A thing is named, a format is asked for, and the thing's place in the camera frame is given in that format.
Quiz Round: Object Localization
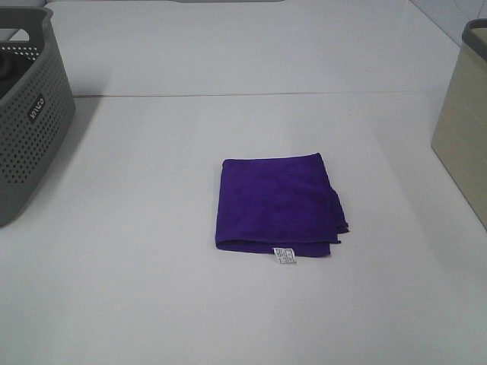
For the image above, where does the purple towel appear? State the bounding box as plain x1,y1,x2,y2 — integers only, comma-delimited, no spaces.
215,153,349,258

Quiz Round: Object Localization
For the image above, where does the beige storage bin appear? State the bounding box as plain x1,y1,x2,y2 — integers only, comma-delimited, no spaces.
431,18,486,226

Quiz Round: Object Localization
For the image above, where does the grey perforated plastic basket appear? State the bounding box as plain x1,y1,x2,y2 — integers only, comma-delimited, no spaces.
1,7,76,226

